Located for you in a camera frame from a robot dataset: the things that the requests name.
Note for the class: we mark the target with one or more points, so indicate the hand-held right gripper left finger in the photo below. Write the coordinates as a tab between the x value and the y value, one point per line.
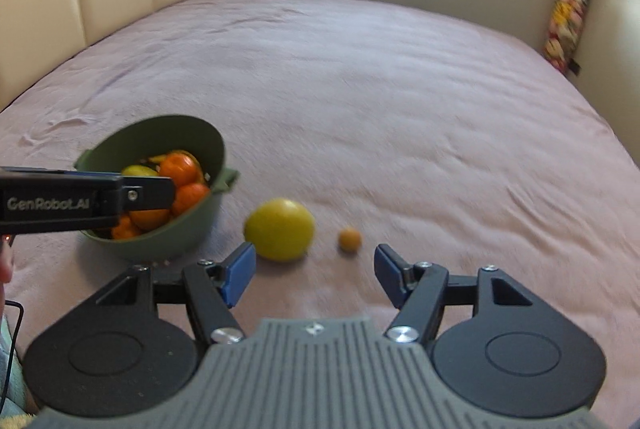
240	271

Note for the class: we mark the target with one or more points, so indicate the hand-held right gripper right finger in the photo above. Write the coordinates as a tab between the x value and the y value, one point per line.
387	269

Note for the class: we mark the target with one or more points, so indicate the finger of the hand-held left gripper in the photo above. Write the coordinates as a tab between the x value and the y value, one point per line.
150	194

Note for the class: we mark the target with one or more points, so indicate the small orange kumquat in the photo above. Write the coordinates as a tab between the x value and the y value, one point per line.
350	240

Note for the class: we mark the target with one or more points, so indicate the green colander bowl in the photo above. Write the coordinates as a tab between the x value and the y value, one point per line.
165	241

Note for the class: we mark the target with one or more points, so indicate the large yellow lemon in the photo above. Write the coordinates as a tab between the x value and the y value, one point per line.
279	229

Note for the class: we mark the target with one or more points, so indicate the person's left forearm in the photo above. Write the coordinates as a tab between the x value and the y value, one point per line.
4	261

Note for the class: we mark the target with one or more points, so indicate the small yellow-green lemon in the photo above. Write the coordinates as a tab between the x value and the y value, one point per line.
137	170

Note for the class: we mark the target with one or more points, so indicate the pink bed blanket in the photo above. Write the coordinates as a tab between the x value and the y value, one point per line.
375	109

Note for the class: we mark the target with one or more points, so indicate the colourful hanging fabric toy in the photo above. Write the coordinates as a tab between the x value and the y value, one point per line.
570	9

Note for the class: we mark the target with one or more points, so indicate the wall socket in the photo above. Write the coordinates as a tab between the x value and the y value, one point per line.
574	69

